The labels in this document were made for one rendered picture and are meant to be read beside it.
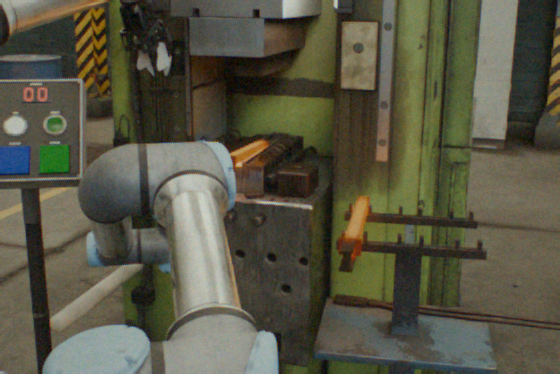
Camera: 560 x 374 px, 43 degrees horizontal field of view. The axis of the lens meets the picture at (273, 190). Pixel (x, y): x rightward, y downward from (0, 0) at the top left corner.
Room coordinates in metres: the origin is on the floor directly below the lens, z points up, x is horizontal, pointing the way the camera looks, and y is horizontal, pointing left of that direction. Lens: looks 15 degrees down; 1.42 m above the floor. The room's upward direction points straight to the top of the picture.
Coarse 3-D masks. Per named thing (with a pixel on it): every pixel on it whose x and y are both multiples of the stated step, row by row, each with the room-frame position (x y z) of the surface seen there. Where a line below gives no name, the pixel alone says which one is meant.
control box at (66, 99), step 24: (0, 96) 1.85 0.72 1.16; (48, 96) 1.86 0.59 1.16; (72, 96) 1.87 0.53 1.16; (0, 120) 1.81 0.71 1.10; (24, 120) 1.82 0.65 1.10; (72, 120) 1.84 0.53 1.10; (0, 144) 1.78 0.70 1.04; (24, 144) 1.79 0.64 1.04; (48, 144) 1.80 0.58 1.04; (72, 144) 1.81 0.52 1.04; (72, 168) 1.77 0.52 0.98
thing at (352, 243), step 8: (360, 200) 1.69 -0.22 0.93; (368, 200) 1.69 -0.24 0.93; (360, 208) 1.62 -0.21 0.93; (352, 216) 1.56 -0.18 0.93; (360, 216) 1.56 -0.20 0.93; (352, 224) 1.50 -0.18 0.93; (360, 224) 1.50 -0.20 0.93; (352, 232) 1.44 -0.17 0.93; (360, 232) 1.46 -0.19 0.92; (344, 240) 1.36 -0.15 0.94; (352, 240) 1.36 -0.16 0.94; (360, 240) 1.37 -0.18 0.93; (344, 248) 1.31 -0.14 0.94; (352, 248) 1.31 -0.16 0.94; (360, 248) 1.37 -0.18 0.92; (344, 256) 1.30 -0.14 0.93; (352, 256) 1.37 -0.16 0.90; (344, 264) 1.30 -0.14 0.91; (352, 264) 1.33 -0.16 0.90
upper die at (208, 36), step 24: (192, 24) 1.84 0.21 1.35; (216, 24) 1.82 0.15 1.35; (240, 24) 1.80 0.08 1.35; (264, 24) 1.79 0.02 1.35; (288, 24) 2.00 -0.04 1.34; (192, 48) 1.84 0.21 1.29; (216, 48) 1.82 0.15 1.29; (240, 48) 1.80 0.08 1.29; (264, 48) 1.79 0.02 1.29; (288, 48) 2.00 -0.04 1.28
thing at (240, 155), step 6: (252, 144) 1.96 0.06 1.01; (258, 144) 1.96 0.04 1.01; (264, 144) 2.00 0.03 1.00; (240, 150) 1.85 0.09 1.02; (246, 150) 1.86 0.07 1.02; (252, 150) 1.89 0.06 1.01; (258, 150) 1.94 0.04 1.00; (234, 156) 1.73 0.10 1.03; (240, 156) 1.80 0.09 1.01; (246, 156) 1.84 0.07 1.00; (234, 162) 1.73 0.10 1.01; (234, 168) 1.73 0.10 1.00
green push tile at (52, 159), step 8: (40, 152) 1.78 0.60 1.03; (48, 152) 1.78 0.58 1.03; (56, 152) 1.78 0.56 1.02; (64, 152) 1.78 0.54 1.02; (40, 160) 1.77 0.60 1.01; (48, 160) 1.77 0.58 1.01; (56, 160) 1.77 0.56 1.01; (64, 160) 1.77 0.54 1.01; (40, 168) 1.76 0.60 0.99; (48, 168) 1.76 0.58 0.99; (56, 168) 1.76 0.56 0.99; (64, 168) 1.76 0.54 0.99
